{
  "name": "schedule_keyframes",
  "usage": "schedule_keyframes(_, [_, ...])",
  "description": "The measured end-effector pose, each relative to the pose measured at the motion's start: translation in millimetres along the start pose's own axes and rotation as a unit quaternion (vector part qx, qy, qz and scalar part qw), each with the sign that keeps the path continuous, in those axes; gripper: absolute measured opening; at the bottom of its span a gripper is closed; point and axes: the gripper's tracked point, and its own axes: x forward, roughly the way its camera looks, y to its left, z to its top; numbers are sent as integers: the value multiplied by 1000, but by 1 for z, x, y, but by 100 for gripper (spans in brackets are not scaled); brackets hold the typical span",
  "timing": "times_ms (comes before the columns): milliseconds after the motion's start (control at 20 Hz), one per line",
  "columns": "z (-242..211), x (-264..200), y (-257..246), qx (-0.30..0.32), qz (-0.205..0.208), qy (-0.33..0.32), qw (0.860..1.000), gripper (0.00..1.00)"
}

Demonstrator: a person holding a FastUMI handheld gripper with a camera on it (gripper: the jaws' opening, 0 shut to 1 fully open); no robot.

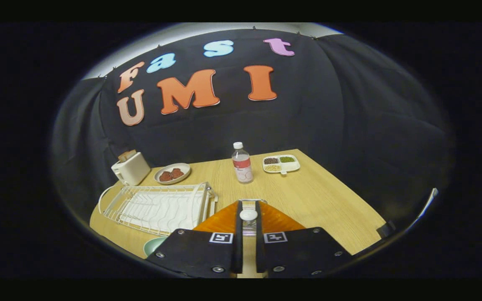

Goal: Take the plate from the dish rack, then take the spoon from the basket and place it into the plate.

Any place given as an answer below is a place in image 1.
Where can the white toaster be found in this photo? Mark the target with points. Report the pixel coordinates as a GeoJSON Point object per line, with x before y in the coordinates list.
{"type": "Point", "coordinates": [134, 171]}

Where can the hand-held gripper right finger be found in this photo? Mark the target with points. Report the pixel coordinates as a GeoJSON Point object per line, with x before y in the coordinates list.
{"type": "Point", "coordinates": [260, 242]}

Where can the pale green plate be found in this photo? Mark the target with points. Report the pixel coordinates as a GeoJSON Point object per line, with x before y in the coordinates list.
{"type": "Point", "coordinates": [154, 246]}

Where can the row of small cloth clips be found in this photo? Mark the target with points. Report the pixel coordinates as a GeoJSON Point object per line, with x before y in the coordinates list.
{"type": "Point", "coordinates": [254, 28]}

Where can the red meat piece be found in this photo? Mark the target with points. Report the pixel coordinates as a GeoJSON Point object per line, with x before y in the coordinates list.
{"type": "Point", "coordinates": [165, 176]}
{"type": "Point", "coordinates": [177, 173]}

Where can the white divided tray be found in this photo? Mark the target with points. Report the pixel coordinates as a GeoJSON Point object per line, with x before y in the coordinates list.
{"type": "Point", "coordinates": [291, 166]}

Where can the white plate with meat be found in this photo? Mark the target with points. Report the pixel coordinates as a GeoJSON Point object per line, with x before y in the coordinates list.
{"type": "Point", "coordinates": [184, 167]}

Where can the pile of yellow beans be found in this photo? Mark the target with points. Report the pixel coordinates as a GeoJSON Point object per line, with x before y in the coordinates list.
{"type": "Point", "coordinates": [273, 168]}

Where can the clear plastic water bottle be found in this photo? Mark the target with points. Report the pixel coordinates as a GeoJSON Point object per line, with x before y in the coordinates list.
{"type": "Point", "coordinates": [243, 167]}

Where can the black table clamp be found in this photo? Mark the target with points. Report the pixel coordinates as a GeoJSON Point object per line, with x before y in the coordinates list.
{"type": "Point", "coordinates": [387, 229]}

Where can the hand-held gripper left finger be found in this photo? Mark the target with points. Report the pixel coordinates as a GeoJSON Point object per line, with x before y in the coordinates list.
{"type": "Point", "coordinates": [238, 242]}

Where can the pile of dark beans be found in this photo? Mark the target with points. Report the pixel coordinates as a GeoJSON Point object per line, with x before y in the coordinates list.
{"type": "Point", "coordinates": [271, 160]}

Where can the pile of green peas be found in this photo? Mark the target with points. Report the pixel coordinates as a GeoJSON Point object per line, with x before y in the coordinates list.
{"type": "Point", "coordinates": [287, 159]}

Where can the brown toast slice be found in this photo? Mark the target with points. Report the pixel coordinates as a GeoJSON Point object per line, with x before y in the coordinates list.
{"type": "Point", "coordinates": [127, 155]}

